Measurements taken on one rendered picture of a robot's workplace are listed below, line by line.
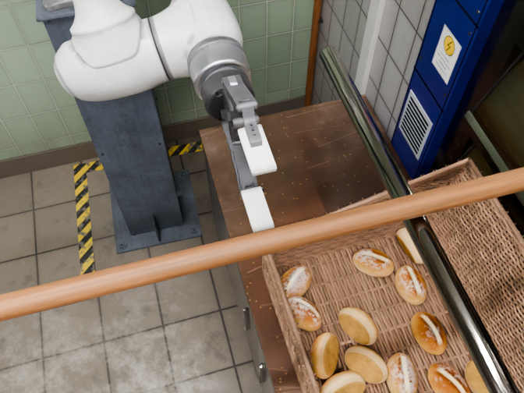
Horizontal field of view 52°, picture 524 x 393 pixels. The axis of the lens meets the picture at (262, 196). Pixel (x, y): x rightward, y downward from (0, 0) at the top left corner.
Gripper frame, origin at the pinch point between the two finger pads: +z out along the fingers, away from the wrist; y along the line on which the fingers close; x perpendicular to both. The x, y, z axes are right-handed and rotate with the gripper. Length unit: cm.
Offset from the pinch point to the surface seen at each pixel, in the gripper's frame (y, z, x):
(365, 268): 57, -10, -28
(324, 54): 2.6, -25.5, -17.8
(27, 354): 120, -36, 70
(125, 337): 120, -33, 38
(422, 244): 2.5, 10.9, -18.0
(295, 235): -0.9, 7.1, -2.1
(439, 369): 56, 16, -34
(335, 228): -0.8, 7.4, -7.3
